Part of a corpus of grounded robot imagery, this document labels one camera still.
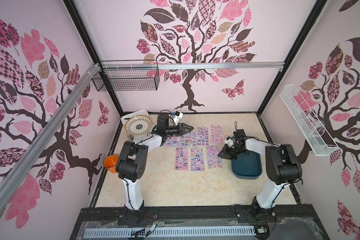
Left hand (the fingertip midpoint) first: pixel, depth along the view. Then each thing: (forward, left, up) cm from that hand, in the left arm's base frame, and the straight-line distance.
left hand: (191, 130), depth 88 cm
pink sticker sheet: (+3, +15, -18) cm, 24 cm away
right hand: (-10, -18, -16) cm, 26 cm away
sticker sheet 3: (-10, +6, -17) cm, 21 cm away
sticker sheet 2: (-10, -5, -18) cm, 21 cm away
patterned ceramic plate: (+19, +40, -17) cm, 48 cm away
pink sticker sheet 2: (+4, +8, -17) cm, 19 cm away
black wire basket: (+32, +41, +18) cm, 55 cm away
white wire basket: (-3, -62, +8) cm, 63 cm away
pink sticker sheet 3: (+10, -19, -17) cm, 27 cm away
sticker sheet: (-12, -14, -16) cm, 25 cm away
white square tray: (+33, +37, -17) cm, 52 cm away
